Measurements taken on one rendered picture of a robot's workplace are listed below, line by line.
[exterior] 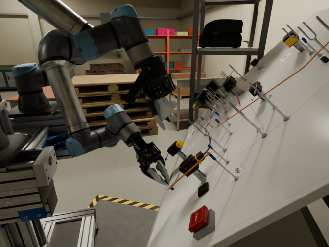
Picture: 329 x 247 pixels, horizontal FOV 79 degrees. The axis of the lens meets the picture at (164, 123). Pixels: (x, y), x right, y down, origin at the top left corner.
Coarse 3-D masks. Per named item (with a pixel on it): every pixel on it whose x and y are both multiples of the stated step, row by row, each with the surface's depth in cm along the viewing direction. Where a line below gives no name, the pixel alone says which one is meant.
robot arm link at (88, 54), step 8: (104, 24) 54; (80, 32) 54; (88, 32) 53; (96, 32) 53; (104, 32) 53; (112, 32) 54; (80, 40) 52; (88, 40) 52; (96, 40) 53; (104, 40) 54; (112, 40) 54; (80, 48) 52; (88, 48) 53; (96, 48) 54; (104, 48) 55; (112, 48) 56; (120, 48) 58; (88, 56) 54; (96, 56) 56
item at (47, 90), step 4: (44, 88) 372; (48, 88) 372; (44, 92) 343; (48, 92) 343; (52, 92) 343; (16, 96) 317; (48, 96) 317; (52, 96) 317; (8, 100) 296; (12, 100) 298; (16, 100) 299; (48, 100) 311; (52, 100) 312; (12, 104) 301; (16, 104) 302
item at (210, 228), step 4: (208, 212) 49; (212, 212) 49; (208, 216) 48; (212, 216) 48; (208, 220) 47; (212, 220) 47; (208, 224) 46; (212, 224) 46; (200, 228) 47; (204, 228) 46; (208, 228) 45; (212, 228) 45; (196, 232) 47; (200, 232) 46; (204, 232) 46; (208, 232) 45; (196, 236) 47; (200, 236) 46; (204, 236) 46
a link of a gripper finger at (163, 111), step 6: (156, 102) 60; (162, 102) 59; (156, 108) 59; (162, 108) 59; (168, 108) 59; (162, 114) 59; (168, 114) 59; (156, 120) 60; (162, 120) 59; (162, 126) 60
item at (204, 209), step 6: (198, 210) 50; (204, 210) 48; (192, 216) 50; (198, 216) 48; (204, 216) 46; (192, 222) 48; (198, 222) 46; (204, 222) 45; (192, 228) 46; (198, 228) 46
